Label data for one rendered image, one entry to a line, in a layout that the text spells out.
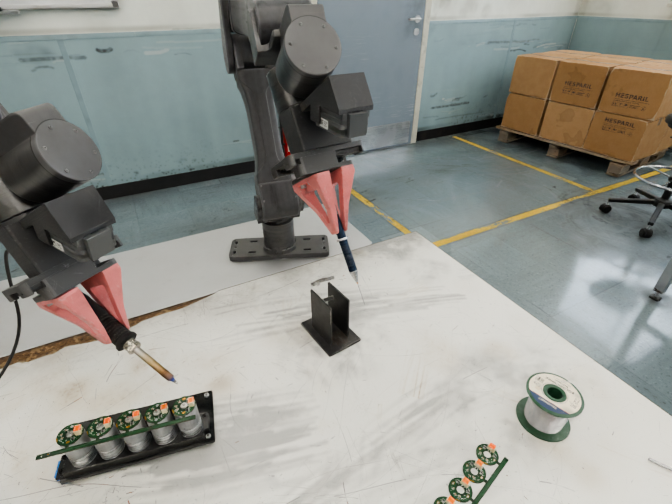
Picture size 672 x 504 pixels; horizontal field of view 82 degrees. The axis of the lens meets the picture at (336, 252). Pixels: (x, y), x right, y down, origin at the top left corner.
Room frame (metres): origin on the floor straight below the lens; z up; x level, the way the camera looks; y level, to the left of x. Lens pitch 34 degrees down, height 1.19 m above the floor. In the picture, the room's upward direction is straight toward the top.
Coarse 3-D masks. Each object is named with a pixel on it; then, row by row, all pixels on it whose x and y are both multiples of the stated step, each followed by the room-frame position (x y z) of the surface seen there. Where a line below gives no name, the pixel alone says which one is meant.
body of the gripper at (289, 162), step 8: (344, 144) 0.45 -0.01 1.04; (352, 144) 0.46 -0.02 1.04; (360, 144) 0.46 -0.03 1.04; (304, 152) 0.42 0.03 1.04; (312, 152) 0.42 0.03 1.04; (320, 152) 0.43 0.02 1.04; (336, 152) 0.45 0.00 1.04; (344, 152) 0.45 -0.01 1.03; (352, 152) 0.46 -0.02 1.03; (360, 152) 0.46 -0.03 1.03; (288, 160) 0.41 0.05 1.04; (296, 160) 0.42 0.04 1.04; (344, 160) 0.49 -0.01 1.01; (272, 168) 0.45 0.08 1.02; (280, 168) 0.44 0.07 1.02; (288, 168) 0.41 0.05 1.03; (280, 176) 0.44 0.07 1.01
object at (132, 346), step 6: (126, 342) 0.30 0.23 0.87; (132, 342) 0.30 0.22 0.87; (138, 342) 0.30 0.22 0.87; (126, 348) 0.29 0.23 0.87; (132, 348) 0.29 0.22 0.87; (138, 348) 0.30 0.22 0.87; (138, 354) 0.29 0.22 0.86; (144, 354) 0.29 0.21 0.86; (144, 360) 0.29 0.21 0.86; (150, 360) 0.29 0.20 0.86; (150, 366) 0.28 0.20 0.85; (156, 366) 0.28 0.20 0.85; (162, 366) 0.28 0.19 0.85; (162, 372) 0.28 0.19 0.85; (168, 372) 0.28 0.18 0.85; (168, 378) 0.27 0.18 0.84
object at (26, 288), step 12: (24, 216) 0.32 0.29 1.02; (0, 228) 0.32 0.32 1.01; (120, 240) 0.36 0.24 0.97; (60, 264) 0.31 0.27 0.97; (36, 276) 0.29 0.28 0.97; (48, 276) 0.29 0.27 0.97; (12, 288) 0.28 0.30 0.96; (24, 288) 0.28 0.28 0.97; (36, 288) 0.28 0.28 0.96; (12, 300) 0.29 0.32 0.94
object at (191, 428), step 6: (192, 414) 0.26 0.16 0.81; (198, 414) 0.26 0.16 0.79; (192, 420) 0.25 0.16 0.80; (198, 420) 0.26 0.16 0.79; (180, 426) 0.25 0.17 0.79; (186, 426) 0.25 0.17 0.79; (192, 426) 0.25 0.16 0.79; (198, 426) 0.26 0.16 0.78; (186, 432) 0.25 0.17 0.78; (192, 432) 0.25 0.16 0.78; (198, 432) 0.26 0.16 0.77
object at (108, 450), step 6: (96, 426) 0.24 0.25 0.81; (102, 426) 0.24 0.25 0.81; (114, 426) 0.24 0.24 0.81; (108, 432) 0.23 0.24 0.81; (114, 432) 0.24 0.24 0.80; (90, 438) 0.23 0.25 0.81; (102, 444) 0.23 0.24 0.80; (108, 444) 0.23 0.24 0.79; (114, 444) 0.23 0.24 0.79; (120, 444) 0.24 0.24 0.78; (102, 450) 0.23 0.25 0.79; (108, 450) 0.23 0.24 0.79; (114, 450) 0.23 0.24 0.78; (120, 450) 0.23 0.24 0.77; (102, 456) 0.23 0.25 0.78; (108, 456) 0.23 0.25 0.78; (114, 456) 0.23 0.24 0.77
